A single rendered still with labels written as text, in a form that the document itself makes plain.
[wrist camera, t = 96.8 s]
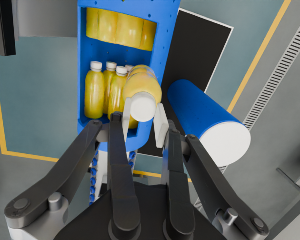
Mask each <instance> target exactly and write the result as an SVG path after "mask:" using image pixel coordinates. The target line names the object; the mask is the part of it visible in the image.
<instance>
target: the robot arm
mask: <svg viewBox="0 0 300 240"><path fill-rule="evenodd" d="M130 107H131V98H130V97H127V98H126V101H125V106H124V111H123V112H120V111H115V112H113V113H111V114H110V122H109V123H106V124H102V121H100V120H90V121H89V122H88V124H87V125H86V126H85V127H84V129H83V130H82V131H81V132H80V134H79V135H78V136H77V137H76V139H75V140H74V141H73V142H72V144H71V145H70V146H69V147H68V148H67V150H66V151H65V152H64V153H63V155H62V156H61V157H60V158H59V160H58V161H57V162H56V163H55V165H54V166H53V167H52V168H51V170H50V171H49V172H48V174H47V175H46V176H45V177H44V178H42V179H41V180H39V181H38V182H36V183H35V184H33V185H32V186H31V187H29V188H28V189H26V190H25V191H24V192H22V193H21V194H20V195H18V196H17V197H15V198H14V199H12V200H11V201H10V202H9V203H8V204H7V206H6V207H5V209H4V215H5V219H6V222H7V225H8V228H9V232H10V236H11V240H264V239H265V238H266V237H267V236H268V234H269V228H268V226H267V224H266V223H265V222H264V221H263V220H262V219H261V218H260V217H259V216H258V215H257V214H256V213H255V212H254V211H253V210H252V209H251V208H250V207H249V206H248V205H247V204H246V203H245V202H244V201H243V200H242V199H241V198H240V197H239V196H238V195H237V194H236V192H235V191H234V189H233V188H232V187H231V185H230V184H229V182H228V181H227V180H226V178H225V177H224V175H223V174H222V172H221V171H220V169H219V168H218V166H217V165H216V163H215V162H214V160H213V159H212V158H211V156H210V155H209V153H208V152H207V151H206V149H205V148H204V146H203V145H202V143H201V142H200V140H199V139H198V137H197V136H195V135H193V134H187V136H186V137H185V136H182V135H180V132H179V131H178V130H177V129H176V127H175V125H174V122H173V121H172V120H169V119H167V117H166V114H165V111H164V107H163V104H162V103H157V107H156V113H155V115H154V119H153V122H154V130H155V138H156V146H157V148H162V147H163V145H164V148H163V151H162V154H163V158H162V170H161V182H160V184H157V185H146V184H143V183H139V182H136V181H133V177H132V172H131V166H130V165H129V164H128V158H127V152H126V146H125V142H126V137H127V132H128V126H129V121H130ZM101 142H108V144H107V192H105V193H104V194H103V195H102V196H101V197H99V198H98V199H97V200H96V201H95V202H93V203H92V204H91V205H90V206H89V207H87V208H86V209H85V210H84V211H83V212H82V213H81V214H79V215H78V216H77V217H76V218H74V219H73V220H72V221H71V222H70V223H68V224H67V225H65V222H66V221H67V219H68V216H69V205H70V203H71V201H72V199H73V197H74V195H75V193H76V191H77V189H78V187H79V185H80V183H81V182H82V180H83V178H84V176H85V174H86V172H87V170H88V168H89V166H90V164H91V162H92V160H93V158H94V156H95V154H96V152H97V150H98V148H99V146H100V143H101ZM183 163H184V165H185V167H186V170H187V172H188V174H189V176H190V179H191V181H192V183H193V186H194V188H195V190H196V193H197V195H198V197H199V199H200V202H201V204H202V206H203V208H204V211H205V213H206V215H207V217H208V219H209V221H210V222H209V221H208V220H207V219H206V218H205V217H204V216H203V215H202V214H201V213H200V212H199V210H198V209H197V208H196V207H195V206H194V205H193V204H192V203H191V202H190V192H189V184H188V176H187V174H186V173H184V167H183Z"/></svg>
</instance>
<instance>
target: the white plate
mask: <svg viewBox="0 0 300 240"><path fill-rule="evenodd" d="M199 140H200V142H201V143H202V145H203V146H204V148H205V149H206V151H207V152H208V153H209V155H210V156H211V158H212V159H213V160H214V162H215V163H216V165H217V166H218V167H220V166H225V165H229V164H231V163H233V162H235V161H237V160H238V159H239V158H240V157H242V156H243V155H244V153H245V152H246V151H247V149H248V147H249V145H250V132H249V131H248V129H247V128H246V127H245V126H244V125H242V124H240V123H238V122H233V121H227V122H222V123H219V124H216V125H214V126H212V127H210V128H209V129H208V130H206V131H205V132H204V133H203V134H202V136H201V137H200V139H199Z"/></svg>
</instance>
